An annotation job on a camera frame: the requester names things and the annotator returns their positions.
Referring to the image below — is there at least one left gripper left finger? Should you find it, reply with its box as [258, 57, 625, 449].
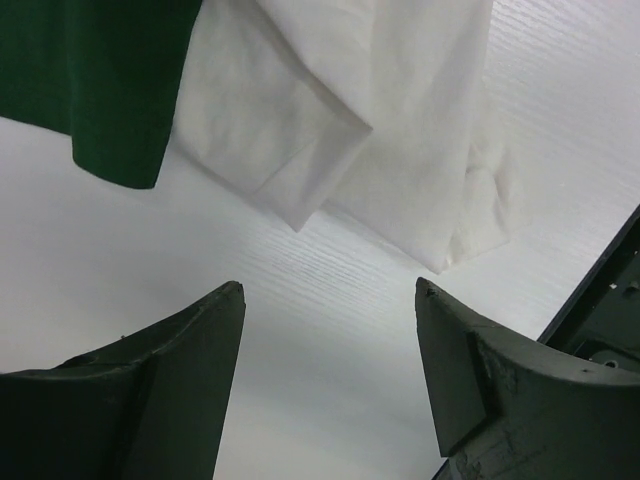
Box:
[1, 281, 246, 479]

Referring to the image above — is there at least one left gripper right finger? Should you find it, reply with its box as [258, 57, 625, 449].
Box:
[415, 278, 639, 479]

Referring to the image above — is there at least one white and green t shirt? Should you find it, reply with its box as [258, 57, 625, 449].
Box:
[1, 1, 526, 273]

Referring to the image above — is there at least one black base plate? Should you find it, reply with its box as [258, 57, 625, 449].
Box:
[539, 210, 640, 372]

